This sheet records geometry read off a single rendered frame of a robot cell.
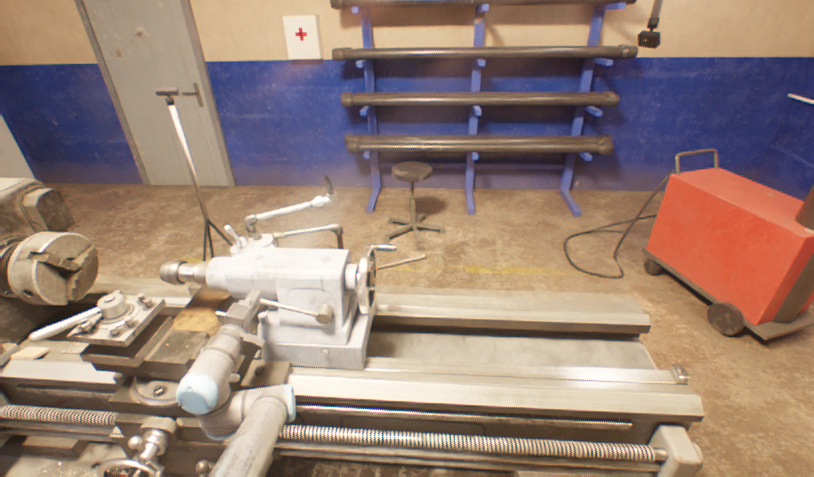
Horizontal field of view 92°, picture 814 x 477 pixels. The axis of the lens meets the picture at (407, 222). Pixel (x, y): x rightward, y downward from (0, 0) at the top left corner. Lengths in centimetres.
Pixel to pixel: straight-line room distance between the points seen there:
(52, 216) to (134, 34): 321
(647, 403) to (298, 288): 109
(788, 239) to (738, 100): 233
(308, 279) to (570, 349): 100
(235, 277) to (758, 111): 478
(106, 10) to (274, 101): 169
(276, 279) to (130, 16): 394
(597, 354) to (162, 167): 474
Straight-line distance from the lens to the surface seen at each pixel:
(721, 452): 260
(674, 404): 149
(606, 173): 469
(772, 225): 292
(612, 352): 172
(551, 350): 164
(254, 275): 132
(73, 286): 179
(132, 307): 136
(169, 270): 151
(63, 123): 588
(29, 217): 197
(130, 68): 506
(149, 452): 135
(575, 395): 138
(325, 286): 125
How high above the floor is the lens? 189
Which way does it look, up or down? 30 degrees down
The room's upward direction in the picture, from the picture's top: 1 degrees counter-clockwise
